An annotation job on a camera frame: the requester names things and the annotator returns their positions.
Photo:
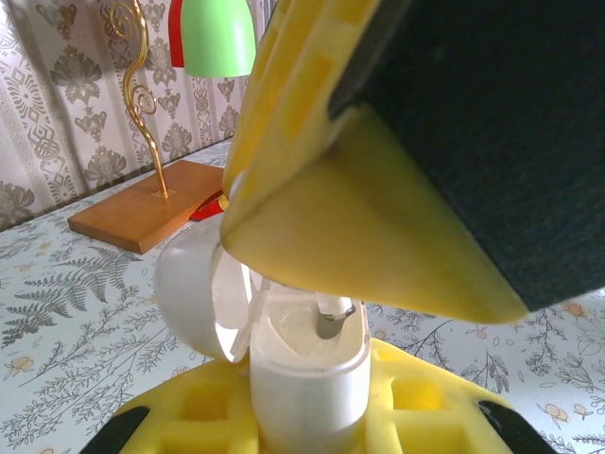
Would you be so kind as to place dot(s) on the red plastic wine glass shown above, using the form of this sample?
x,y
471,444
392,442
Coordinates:
x,y
176,33

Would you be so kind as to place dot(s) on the red yellow packet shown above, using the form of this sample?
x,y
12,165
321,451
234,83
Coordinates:
x,y
208,208

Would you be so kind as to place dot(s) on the green plastic wine glass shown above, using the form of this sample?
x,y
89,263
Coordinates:
x,y
217,38

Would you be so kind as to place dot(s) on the aluminium frame post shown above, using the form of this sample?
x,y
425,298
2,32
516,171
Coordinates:
x,y
269,9

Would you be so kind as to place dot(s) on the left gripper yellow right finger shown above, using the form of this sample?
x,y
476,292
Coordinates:
x,y
425,411

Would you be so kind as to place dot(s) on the white earbud charging case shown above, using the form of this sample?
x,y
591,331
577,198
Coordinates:
x,y
307,402

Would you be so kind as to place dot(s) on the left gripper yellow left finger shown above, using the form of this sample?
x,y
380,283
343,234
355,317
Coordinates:
x,y
189,416

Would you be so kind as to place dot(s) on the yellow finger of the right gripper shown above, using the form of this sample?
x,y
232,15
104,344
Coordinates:
x,y
402,213
248,104

